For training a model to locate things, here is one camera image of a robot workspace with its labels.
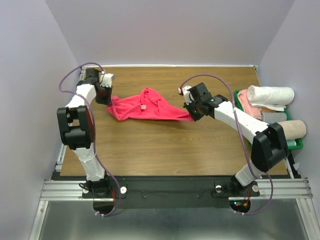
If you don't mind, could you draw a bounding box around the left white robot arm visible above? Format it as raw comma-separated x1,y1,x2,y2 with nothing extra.
56,68,115,198

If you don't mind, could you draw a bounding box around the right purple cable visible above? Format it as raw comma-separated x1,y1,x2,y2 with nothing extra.
179,74,274,216

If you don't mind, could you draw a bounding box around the aluminium frame rail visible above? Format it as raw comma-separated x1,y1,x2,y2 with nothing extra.
40,180,83,201

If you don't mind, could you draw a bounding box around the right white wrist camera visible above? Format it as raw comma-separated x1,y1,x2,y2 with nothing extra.
178,85,194,105

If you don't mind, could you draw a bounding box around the beige rolled towel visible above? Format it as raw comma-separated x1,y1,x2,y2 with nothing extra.
279,120,307,140

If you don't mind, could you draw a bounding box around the teal rolled towel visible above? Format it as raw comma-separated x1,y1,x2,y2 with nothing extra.
286,140,297,148

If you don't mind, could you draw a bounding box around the purple cable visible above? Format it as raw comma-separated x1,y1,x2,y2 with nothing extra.
58,62,125,218
179,74,274,216

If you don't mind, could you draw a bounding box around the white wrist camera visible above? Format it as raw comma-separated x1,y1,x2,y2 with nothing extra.
99,73,116,88
178,85,194,105

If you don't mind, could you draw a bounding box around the green plastic bin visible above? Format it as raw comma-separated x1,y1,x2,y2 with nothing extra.
234,89,307,150

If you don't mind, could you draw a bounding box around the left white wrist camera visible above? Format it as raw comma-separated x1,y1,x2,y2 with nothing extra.
99,73,116,88

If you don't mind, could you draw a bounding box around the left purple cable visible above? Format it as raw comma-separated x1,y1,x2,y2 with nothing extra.
58,62,125,218

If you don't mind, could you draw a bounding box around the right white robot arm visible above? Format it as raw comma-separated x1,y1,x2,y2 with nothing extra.
178,82,289,195

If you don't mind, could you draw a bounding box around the pink microfiber towel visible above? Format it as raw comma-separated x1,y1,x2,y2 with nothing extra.
106,88,193,122

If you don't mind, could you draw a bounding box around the grey rolled towel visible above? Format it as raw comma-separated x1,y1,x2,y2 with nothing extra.
261,112,287,124

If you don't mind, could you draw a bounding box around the white rolled towel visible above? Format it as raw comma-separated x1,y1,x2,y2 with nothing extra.
247,85,295,107

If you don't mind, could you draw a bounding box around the pink rolled towel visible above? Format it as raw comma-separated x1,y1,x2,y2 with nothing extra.
237,89,262,121

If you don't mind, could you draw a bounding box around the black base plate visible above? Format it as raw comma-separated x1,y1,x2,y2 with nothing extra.
51,175,261,211

